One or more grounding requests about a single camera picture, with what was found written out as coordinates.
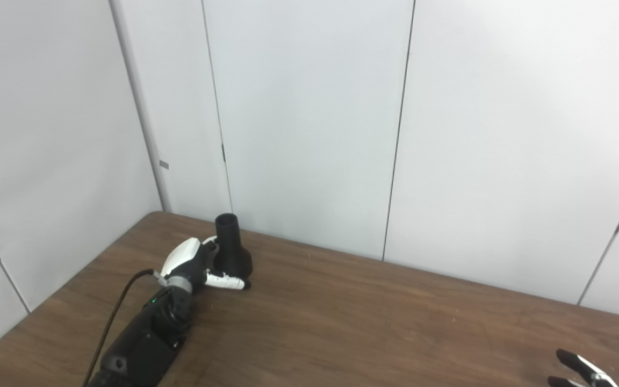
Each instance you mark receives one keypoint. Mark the black and white left hand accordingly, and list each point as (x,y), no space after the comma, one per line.
(183,258)

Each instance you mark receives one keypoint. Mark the black funnel-shaped nozzle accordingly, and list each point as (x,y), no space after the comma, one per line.
(231,258)

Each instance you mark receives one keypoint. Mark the white corner post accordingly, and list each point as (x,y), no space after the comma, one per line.
(143,107)

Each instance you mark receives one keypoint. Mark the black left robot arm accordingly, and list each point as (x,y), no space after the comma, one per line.
(143,344)

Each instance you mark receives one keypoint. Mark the black and white right hand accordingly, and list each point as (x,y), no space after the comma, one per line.
(589,371)

